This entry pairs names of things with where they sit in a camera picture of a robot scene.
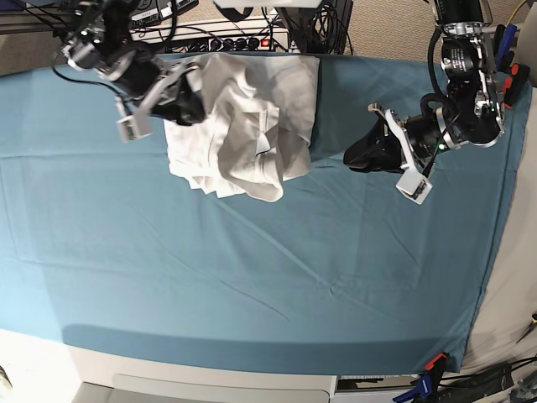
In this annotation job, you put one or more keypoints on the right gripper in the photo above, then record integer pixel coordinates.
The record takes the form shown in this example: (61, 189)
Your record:
(154, 88)

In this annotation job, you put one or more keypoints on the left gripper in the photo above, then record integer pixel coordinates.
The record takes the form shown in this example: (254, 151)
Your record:
(408, 146)

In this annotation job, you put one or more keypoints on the white T-shirt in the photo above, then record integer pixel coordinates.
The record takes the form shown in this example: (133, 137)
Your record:
(260, 113)

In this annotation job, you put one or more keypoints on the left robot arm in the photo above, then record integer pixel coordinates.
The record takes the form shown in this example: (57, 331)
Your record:
(465, 106)

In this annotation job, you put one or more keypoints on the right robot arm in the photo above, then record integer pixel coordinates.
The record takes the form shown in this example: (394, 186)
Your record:
(102, 36)

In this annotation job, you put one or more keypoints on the black power strip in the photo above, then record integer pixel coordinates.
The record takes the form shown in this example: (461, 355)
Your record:
(264, 43)

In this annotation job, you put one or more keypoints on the orange black clamp top right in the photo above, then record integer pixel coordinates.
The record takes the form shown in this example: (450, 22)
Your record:
(518, 75)

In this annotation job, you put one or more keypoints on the orange black clamp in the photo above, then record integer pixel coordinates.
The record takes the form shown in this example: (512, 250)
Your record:
(440, 359)
(518, 75)

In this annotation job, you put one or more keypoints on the teal table cloth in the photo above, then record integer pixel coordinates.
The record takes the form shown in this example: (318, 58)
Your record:
(102, 248)

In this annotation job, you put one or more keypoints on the blue clamp top right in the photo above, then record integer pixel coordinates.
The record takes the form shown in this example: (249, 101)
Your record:
(502, 41)

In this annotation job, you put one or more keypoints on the blue clamp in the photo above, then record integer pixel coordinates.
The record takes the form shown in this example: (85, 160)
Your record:
(502, 41)
(423, 388)

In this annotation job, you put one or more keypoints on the orange black clamp bottom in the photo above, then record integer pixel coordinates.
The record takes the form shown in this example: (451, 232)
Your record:
(440, 359)

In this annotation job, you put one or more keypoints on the blue clamp bottom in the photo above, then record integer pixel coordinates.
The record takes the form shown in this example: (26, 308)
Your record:
(423, 388)

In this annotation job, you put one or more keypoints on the white drawer cabinet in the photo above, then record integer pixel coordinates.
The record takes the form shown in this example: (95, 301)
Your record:
(45, 371)

